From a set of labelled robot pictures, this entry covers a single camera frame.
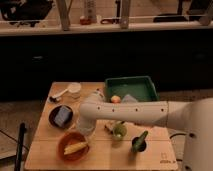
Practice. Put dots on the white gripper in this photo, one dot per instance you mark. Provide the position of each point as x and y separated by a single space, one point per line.
85 126

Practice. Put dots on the yellow banana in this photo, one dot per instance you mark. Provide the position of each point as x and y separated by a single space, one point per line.
74 147

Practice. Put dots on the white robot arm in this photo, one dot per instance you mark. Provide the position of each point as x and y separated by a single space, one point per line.
194 118

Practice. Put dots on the blue grey sponge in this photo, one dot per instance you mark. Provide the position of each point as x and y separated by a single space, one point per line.
62 116

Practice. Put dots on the green cup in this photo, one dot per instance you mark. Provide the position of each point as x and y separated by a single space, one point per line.
119 131

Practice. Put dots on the orange fruit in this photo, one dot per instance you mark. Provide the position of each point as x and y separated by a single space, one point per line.
115 99

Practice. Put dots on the white measuring scoop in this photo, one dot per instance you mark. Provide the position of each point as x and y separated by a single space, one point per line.
73 88

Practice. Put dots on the grey cloth in tray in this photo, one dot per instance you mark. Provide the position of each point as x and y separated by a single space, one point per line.
128 99

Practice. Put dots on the green pestle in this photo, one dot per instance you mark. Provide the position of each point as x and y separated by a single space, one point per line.
142 137

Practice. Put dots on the black pole left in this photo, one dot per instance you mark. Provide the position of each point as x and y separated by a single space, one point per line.
18 159

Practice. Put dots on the green plastic tray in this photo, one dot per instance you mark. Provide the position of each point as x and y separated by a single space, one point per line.
140 87

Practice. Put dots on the black office chair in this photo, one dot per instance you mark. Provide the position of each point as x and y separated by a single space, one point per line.
30 12

